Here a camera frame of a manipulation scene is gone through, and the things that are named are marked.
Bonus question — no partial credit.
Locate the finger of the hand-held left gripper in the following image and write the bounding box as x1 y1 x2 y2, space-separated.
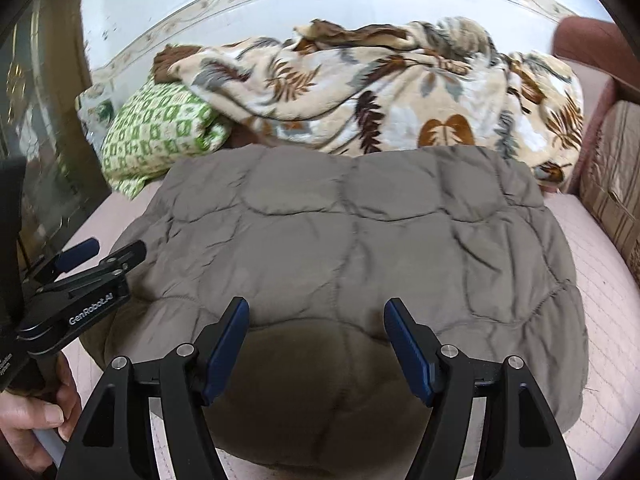
14 240 147 356
22 239 101 288

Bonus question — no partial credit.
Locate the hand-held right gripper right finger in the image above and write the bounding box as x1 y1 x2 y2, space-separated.
384 297 576 480

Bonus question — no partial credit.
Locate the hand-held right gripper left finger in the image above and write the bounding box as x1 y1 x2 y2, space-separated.
54 296 250 480

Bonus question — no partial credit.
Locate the grey quilted down jacket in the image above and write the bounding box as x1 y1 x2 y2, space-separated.
80 142 591 473

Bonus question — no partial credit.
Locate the person's left hand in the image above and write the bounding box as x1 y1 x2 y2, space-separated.
0 350 83 476

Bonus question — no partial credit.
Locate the wooden door with glass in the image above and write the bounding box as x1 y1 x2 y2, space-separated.
0 0 108 241

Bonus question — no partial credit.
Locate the green patterned pillow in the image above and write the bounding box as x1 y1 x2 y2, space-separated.
101 80 232 200

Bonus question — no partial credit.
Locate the white floral cloth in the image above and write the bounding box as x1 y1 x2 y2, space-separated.
75 82 118 148

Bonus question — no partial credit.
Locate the leaf print fleece blanket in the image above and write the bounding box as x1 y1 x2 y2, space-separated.
152 16 586 193

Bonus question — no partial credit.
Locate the striped floral back cushion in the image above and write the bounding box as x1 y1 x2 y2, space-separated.
579 100 640 271

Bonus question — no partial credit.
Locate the reddish brown sofa armrest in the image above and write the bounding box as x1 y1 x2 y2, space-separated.
551 16 640 196

